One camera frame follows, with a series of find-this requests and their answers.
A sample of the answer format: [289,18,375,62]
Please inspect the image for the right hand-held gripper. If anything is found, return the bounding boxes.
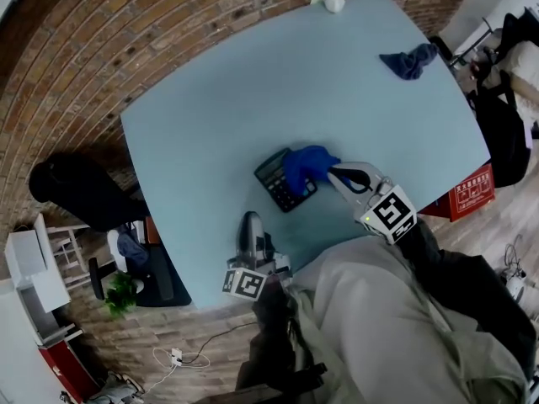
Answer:
[327,161,418,246]

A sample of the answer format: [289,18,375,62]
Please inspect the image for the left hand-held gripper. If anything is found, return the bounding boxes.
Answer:
[221,210,294,302]

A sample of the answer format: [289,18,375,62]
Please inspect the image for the bright blue cloth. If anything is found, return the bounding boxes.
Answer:
[281,144,359,197]

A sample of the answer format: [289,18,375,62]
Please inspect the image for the black calculator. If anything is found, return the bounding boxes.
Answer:
[253,147,319,214]

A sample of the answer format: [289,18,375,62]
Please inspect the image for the person's left forearm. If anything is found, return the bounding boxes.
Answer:
[235,274,315,391]

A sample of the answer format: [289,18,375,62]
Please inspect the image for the person's right forearm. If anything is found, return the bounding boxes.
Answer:
[398,219,538,378]

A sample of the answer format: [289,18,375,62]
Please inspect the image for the dark navy cloth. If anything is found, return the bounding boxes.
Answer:
[378,43,439,81]

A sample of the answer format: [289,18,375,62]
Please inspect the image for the black desk leg base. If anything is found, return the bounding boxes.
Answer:
[134,242,193,309]

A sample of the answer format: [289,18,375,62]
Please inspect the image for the brown wooden panel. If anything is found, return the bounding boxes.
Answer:
[145,215,161,244]

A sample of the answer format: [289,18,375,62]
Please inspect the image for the red box with white print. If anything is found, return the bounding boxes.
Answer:
[419,164,496,223]

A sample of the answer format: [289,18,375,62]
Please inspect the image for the blue grey bag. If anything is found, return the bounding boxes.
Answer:
[116,224,149,264]

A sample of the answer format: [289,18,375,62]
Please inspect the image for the person's light grey shirt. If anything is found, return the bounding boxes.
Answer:
[290,236,531,404]

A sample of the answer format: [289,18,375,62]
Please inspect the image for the white chair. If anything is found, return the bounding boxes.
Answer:
[107,227,147,294]

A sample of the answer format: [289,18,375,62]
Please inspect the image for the green potted plant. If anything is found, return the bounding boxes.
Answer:
[103,272,138,320]

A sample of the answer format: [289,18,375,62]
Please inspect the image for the black backpack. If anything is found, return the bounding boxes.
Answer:
[467,69,532,189]

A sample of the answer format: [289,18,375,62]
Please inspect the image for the black padded bar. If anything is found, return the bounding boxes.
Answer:
[88,258,117,301]

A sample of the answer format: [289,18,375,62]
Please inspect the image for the black draped chair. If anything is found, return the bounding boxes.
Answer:
[28,153,152,233]

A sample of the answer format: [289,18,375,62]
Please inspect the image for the white wooden rack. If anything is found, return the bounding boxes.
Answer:
[45,223,96,288]

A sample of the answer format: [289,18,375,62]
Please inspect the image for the white extension socket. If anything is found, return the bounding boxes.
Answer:
[504,269,527,300]

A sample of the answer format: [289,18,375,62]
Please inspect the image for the black mesh office chair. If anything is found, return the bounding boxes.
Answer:
[490,8,539,65]

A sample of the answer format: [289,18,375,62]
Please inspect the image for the red cabinet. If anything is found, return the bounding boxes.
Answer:
[37,338,102,401]

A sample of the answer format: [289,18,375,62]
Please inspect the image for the white cabinet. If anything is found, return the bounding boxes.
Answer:
[3,212,83,348]

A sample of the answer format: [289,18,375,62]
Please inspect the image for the black floor cable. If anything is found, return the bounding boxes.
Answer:
[180,321,258,364]

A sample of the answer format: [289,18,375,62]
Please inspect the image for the white floor cable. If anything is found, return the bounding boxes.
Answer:
[141,346,211,395]

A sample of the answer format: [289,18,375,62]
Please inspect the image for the tangled black cables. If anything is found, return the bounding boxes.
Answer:
[503,233,527,277]

